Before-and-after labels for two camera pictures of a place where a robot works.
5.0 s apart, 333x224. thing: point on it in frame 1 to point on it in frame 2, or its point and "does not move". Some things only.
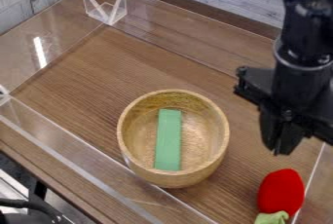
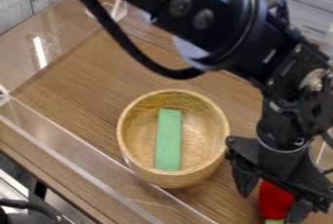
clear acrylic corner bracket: [106, 12] does not move
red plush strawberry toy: [279, 196] does not move
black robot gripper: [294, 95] to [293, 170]
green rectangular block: [167, 139] does not move
